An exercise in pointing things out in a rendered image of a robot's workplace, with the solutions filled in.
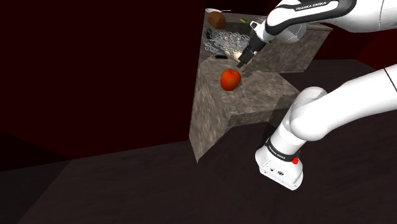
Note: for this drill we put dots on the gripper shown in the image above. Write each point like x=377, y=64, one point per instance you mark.
x=252, y=48

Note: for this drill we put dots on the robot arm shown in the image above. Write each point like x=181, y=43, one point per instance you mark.
x=338, y=102

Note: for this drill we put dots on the cream round item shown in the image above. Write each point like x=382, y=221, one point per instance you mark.
x=235, y=56

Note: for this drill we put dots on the green and yellow small item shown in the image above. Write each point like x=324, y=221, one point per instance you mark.
x=244, y=20

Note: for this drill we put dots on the red apple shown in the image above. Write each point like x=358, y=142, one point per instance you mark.
x=230, y=80

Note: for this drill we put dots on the brown bread loaf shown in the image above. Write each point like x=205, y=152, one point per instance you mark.
x=216, y=19

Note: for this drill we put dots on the white bowl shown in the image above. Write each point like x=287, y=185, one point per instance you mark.
x=212, y=10

